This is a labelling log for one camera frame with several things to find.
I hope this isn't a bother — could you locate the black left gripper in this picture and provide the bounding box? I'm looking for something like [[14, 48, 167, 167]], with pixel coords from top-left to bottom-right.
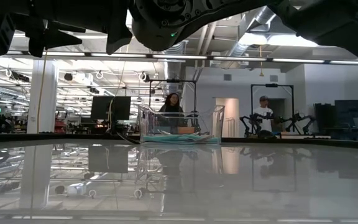
[[13, 19, 87, 58]]

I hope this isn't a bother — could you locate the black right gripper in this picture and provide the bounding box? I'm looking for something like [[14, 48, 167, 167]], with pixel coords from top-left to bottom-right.
[[0, 0, 204, 57]]

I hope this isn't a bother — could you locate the black spoon with blue handle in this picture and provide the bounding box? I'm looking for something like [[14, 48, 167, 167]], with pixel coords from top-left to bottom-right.
[[117, 132, 199, 147]]

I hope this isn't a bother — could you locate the long white light strip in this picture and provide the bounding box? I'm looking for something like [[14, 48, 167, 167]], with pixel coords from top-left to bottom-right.
[[0, 49, 358, 67]]

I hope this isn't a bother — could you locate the white building column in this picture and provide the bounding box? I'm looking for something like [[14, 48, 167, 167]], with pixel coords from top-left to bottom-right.
[[26, 59, 60, 134]]

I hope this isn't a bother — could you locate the person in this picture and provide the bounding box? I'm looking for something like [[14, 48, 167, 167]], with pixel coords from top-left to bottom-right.
[[158, 92, 186, 134], [252, 95, 275, 134]]

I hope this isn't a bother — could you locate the black computer monitor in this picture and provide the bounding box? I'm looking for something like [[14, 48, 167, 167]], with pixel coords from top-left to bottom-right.
[[90, 95, 132, 122]]

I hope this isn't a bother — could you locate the red cart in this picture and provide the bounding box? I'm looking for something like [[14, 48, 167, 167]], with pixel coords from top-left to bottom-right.
[[53, 118, 68, 134]]

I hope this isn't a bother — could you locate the clear plastic bin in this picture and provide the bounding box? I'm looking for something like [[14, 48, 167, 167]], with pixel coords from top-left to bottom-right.
[[137, 104, 226, 146]]

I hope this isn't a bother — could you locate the black equipment workstation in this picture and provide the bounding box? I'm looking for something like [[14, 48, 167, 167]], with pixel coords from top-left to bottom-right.
[[314, 99, 358, 141]]

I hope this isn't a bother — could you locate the silver ventilation duct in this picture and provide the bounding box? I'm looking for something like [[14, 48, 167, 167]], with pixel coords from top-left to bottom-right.
[[162, 40, 190, 91]]

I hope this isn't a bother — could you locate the yellow cable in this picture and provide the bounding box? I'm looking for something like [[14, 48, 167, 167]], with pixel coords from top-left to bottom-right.
[[106, 43, 131, 131], [35, 51, 50, 133]]

